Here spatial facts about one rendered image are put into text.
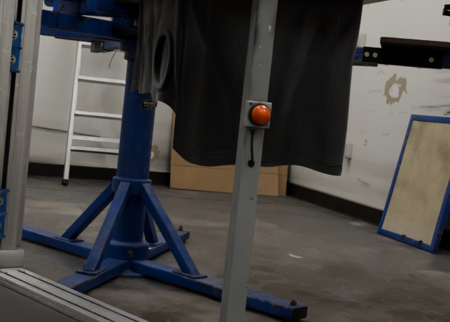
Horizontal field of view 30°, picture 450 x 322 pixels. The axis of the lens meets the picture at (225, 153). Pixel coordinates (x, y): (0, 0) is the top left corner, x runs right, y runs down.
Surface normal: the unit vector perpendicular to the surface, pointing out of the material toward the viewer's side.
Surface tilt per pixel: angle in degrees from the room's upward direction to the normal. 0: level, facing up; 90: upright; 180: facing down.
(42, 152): 90
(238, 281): 90
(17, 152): 90
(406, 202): 78
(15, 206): 90
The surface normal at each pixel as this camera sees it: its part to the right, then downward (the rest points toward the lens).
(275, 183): 0.32, -0.22
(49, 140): 0.30, 0.08
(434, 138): -0.92, -0.25
